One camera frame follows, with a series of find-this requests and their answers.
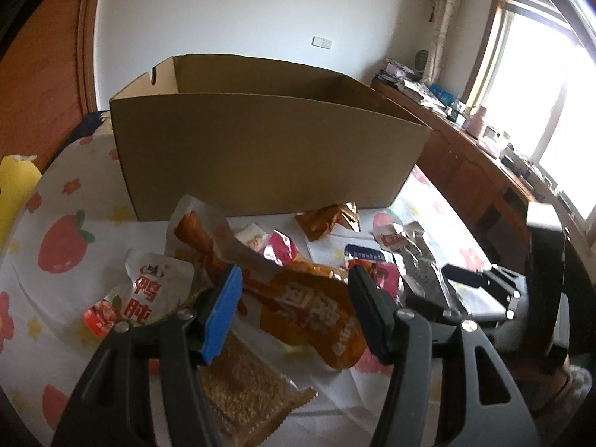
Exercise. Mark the yellow plush pillow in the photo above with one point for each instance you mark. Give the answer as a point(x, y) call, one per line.
point(16, 191)

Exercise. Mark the clear sesame bar packet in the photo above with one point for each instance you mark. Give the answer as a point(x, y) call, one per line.
point(247, 386)

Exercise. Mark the white red-print snack packet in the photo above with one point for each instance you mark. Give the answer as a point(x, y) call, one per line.
point(158, 284)

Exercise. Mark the pink foil snack packet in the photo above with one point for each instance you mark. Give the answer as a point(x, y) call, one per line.
point(281, 249)

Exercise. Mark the row of blue boxes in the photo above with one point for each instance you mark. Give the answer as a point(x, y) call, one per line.
point(442, 93)

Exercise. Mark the strawberry print bed sheet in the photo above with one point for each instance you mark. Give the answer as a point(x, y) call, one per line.
point(60, 223)

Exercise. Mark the wooden framed window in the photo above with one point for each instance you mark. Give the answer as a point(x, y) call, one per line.
point(535, 93)

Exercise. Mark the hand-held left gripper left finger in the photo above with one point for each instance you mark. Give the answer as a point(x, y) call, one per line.
point(223, 316)

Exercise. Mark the pink bottle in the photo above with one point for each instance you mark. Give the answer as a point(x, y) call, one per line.
point(476, 122)

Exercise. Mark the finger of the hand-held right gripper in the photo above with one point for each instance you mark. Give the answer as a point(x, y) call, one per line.
point(456, 317)
point(479, 277)

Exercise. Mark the silver red-label snack packet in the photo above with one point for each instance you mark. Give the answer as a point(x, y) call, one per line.
point(419, 260)

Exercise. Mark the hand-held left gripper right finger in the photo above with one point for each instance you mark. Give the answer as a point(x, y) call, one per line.
point(368, 307)

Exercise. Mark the blue label snack packet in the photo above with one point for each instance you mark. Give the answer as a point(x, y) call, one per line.
point(368, 255)

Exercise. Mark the orange chicken snack packet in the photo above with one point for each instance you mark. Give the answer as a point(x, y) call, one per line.
point(307, 316)

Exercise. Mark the brown cardboard box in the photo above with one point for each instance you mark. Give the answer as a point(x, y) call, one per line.
point(260, 158)

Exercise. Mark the dark blue cloth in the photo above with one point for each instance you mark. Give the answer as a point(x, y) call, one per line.
point(93, 123)

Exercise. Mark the golden brown snack packet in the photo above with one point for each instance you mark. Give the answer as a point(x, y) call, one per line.
point(326, 221)

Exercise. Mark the white wall switch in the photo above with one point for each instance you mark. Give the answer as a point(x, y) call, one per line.
point(321, 42)

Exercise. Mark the small pink snack packet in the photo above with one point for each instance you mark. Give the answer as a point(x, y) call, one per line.
point(389, 281)

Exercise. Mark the clear drumstick snack packet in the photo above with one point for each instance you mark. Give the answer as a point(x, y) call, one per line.
point(198, 237)

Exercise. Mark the pile of papers and packets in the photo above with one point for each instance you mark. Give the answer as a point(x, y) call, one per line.
point(400, 77)

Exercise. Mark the small round green fan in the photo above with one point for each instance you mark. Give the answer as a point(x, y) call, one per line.
point(422, 61)

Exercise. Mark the pale patterned curtain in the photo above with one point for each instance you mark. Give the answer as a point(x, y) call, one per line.
point(447, 23)

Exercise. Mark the long wooden cabinet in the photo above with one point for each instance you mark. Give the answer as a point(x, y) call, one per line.
point(465, 163)

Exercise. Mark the wooden headboard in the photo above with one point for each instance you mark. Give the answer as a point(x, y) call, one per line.
point(51, 56)

